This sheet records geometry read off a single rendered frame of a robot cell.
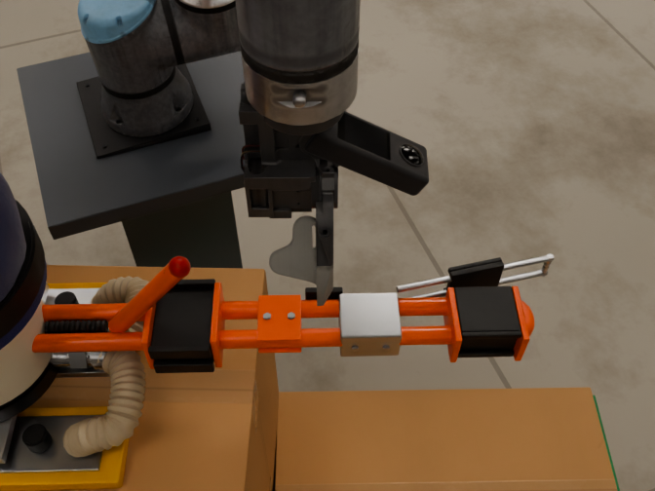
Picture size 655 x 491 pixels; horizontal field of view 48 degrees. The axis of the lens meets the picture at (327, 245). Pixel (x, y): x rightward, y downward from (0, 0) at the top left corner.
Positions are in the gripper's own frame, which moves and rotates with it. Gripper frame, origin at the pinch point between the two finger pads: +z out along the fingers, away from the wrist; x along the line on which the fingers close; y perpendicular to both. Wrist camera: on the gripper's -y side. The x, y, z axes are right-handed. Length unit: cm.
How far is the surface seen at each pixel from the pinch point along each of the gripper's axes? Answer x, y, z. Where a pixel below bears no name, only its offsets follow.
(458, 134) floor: -145, -47, 122
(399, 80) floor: -175, -28, 122
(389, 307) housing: -0.8, -7.2, 12.7
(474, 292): -2.2, -17.2, 11.9
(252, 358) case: -2.6, 10.0, 27.6
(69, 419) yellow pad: 7.5, 31.6, 24.6
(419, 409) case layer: -14, -17, 68
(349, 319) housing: 0.8, -2.5, 12.7
